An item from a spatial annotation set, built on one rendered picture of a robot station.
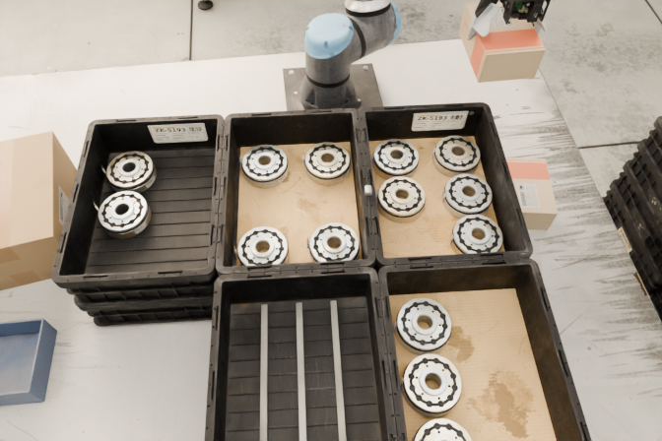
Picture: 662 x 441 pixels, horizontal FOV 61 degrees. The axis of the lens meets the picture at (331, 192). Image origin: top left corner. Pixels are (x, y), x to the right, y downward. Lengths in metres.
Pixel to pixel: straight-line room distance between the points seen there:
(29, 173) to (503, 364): 1.08
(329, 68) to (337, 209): 0.38
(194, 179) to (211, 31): 1.76
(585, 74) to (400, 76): 1.44
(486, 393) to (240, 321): 0.47
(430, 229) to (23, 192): 0.89
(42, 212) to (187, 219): 0.30
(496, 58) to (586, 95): 1.71
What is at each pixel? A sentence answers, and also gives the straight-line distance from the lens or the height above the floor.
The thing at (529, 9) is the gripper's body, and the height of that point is 1.20.
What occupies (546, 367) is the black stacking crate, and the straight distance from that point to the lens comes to 1.10.
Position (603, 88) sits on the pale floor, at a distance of 2.93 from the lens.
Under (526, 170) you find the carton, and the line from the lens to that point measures 1.43.
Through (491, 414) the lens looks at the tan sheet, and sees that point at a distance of 1.09.
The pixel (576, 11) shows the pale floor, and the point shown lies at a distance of 3.32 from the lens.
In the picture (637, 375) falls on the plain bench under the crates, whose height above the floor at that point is 0.70.
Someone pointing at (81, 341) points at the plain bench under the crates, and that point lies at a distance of 1.34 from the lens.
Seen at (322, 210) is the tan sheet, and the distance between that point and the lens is 1.22.
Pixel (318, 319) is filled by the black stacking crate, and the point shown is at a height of 0.83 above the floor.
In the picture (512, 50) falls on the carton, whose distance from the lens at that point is 1.18.
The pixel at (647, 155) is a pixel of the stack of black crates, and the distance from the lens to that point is 2.02.
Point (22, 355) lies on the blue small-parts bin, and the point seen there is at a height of 0.70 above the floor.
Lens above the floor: 1.86
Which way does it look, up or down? 55 degrees down
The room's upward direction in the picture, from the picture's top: straight up
